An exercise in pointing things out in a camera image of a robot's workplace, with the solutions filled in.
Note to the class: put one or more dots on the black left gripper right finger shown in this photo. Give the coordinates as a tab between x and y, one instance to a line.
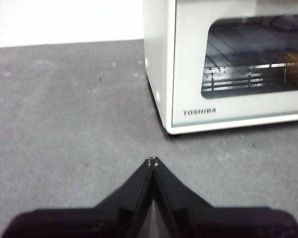
213	223

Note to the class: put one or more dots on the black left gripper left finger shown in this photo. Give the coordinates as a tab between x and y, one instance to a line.
101	220

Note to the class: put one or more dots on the white Toshiba toaster oven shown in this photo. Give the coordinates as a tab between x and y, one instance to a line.
161	62

